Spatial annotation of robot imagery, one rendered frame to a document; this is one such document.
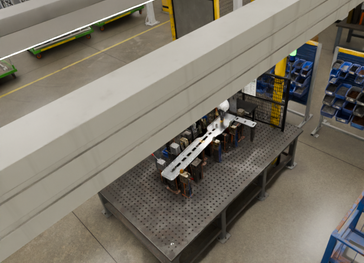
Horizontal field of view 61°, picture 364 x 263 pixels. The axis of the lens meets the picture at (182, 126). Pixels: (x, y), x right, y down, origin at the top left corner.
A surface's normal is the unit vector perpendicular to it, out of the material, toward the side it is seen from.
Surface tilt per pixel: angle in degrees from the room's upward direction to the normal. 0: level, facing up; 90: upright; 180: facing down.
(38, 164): 90
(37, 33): 90
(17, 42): 90
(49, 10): 90
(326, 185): 0
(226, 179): 0
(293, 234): 0
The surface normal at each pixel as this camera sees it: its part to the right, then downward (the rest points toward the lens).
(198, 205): -0.11, -0.77
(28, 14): 0.70, 0.39
